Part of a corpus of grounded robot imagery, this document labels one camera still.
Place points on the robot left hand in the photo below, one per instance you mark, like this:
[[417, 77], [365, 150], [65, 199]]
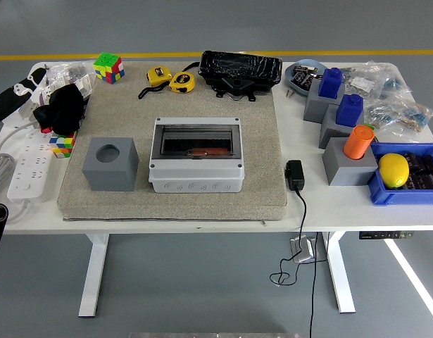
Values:
[[8, 100]]

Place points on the grey electrical box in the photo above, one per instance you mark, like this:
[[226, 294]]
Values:
[[195, 176]]

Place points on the orange cylinder battery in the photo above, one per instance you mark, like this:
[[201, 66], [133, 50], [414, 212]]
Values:
[[357, 144], [209, 152]]

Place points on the small dark battery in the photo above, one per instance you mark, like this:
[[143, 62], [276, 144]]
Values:
[[300, 72], [306, 81]]

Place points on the white circuit breaker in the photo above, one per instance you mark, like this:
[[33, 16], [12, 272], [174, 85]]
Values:
[[27, 111]]

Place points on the thin metal screwdriver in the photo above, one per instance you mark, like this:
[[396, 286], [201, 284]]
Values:
[[46, 79]]

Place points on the black cloth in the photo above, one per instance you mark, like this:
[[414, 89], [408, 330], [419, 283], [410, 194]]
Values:
[[61, 105]]

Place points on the white power strip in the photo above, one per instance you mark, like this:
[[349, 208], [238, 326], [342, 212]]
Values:
[[29, 165]]

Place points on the small Rubik's cube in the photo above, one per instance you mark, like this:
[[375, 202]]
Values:
[[61, 146]]

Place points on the clear bag of screws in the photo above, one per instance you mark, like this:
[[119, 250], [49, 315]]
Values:
[[73, 70]]

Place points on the white socket module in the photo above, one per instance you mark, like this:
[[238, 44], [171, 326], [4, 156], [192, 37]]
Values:
[[84, 84]]

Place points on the large Rubik's cube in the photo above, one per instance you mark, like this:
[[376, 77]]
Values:
[[108, 68]]

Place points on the grey holder block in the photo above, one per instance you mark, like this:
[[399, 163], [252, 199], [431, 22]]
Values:
[[110, 176], [330, 135], [346, 172], [314, 109]]

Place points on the yellow tape measure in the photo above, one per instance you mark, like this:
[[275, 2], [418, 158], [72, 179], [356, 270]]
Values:
[[158, 74], [181, 81]]

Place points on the white table leg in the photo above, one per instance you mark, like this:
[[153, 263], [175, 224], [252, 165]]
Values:
[[341, 281], [94, 281]]

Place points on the grey-brown mat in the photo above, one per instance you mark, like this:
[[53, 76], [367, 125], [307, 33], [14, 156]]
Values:
[[202, 207]]

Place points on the black wrapped case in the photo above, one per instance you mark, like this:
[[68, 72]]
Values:
[[237, 67]]

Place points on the blue-grey dish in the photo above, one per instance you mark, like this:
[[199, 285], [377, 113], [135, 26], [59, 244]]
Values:
[[289, 79]]

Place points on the small metal clip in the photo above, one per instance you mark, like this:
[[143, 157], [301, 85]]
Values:
[[290, 93]]

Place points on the black power adapter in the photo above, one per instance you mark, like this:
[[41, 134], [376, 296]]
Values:
[[294, 176]]

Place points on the blue bottle-shaped block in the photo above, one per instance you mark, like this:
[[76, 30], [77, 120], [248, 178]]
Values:
[[349, 112], [330, 84]]

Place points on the clear bag of components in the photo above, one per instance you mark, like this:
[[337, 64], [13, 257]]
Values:
[[360, 82], [379, 114], [415, 116], [395, 84]]

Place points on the small green part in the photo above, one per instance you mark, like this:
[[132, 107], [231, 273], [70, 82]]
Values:
[[369, 125]]

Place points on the yellow lemon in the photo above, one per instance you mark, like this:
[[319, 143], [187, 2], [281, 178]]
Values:
[[394, 170]]

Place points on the black table control panel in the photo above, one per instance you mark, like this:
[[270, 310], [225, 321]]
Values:
[[387, 235]]

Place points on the blue plastic bin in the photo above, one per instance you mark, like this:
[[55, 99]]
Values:
[[402, 197]]

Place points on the silver metal bracket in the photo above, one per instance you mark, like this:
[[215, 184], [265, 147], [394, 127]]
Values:
[[302, 250]]

